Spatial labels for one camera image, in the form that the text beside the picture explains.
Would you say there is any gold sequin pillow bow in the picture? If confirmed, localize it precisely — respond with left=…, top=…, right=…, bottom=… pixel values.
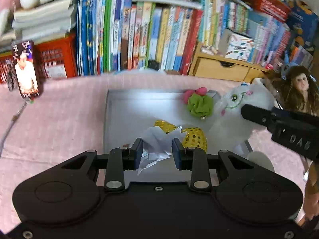
left=154, top=120, right=208, bottom=152

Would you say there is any white plush cat toy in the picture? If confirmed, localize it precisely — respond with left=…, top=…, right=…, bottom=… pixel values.
left=207, top=82, right=275, bottom=151

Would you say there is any white paper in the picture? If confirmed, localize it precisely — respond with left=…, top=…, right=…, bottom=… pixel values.
left=137, top=126, right=187, bottom=175

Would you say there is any pink green scrunchie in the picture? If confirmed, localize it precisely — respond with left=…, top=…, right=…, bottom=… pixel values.
left=183, top=87, right=214, bottom=118

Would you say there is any long-haired doll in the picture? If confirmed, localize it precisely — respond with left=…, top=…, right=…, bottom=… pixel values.
left=271, top=66, right=318, bottom=117

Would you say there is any white paper cup with drawing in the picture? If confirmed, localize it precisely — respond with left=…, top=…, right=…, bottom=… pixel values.
left=247, top=151, right=275, bottom=172

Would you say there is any white grey cardboard box tray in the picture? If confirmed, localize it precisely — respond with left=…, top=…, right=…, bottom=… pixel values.
left=103, top=89, right=253, bottom=180

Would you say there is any pink striped tablecloth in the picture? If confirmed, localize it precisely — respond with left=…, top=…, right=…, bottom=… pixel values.
left=0, top=73, right=310, bottom=232

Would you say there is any white patterned label box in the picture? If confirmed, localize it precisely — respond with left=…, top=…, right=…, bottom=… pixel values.
left=223, top=29, right=254, bottom=62

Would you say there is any wooden drawer organizer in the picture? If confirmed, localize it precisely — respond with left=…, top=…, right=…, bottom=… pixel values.
left=188, top=43, right=271, bottom=83

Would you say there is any small black box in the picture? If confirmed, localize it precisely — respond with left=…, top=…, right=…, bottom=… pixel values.
left=148, top=60, right=160, bottom=71

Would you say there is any blue cardboard box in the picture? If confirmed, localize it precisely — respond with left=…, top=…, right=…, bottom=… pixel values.
left=286, top=0, right=318, bottom=47

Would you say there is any red basket on top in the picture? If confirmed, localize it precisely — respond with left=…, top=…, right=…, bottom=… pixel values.
left=244, top=0, right=291, bottom=23

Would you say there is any red plastic crate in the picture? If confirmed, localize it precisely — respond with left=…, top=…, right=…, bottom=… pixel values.
left=0, top=33, right=78, bottom=84

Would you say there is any row of upright books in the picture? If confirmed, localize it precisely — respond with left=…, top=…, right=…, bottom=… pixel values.
left=76, top=0, right=316, bottom=76

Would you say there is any smartphone on stand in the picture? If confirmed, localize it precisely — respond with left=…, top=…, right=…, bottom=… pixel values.
left=12, top=40, right=40, bottom=98

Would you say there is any stack of books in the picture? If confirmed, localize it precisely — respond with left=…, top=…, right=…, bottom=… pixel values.
left=1, top=0, right=78, bottom=51

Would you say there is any grey lanyard strap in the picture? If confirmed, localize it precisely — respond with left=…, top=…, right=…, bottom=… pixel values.
left=0, top=99, right=32, bottom=155

